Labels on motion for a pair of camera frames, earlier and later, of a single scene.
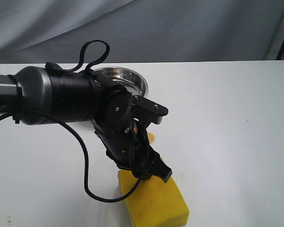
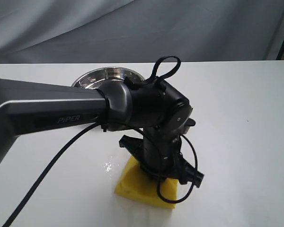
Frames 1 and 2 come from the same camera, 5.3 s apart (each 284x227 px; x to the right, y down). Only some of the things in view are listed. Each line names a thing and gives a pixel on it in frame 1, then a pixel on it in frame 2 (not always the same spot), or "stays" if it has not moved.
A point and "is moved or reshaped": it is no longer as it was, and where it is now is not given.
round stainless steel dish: x=128 y=78 stays
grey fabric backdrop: x=40 y=31 stays
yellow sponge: x=152 y=201 is moved or reshaped
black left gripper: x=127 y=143 -> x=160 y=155
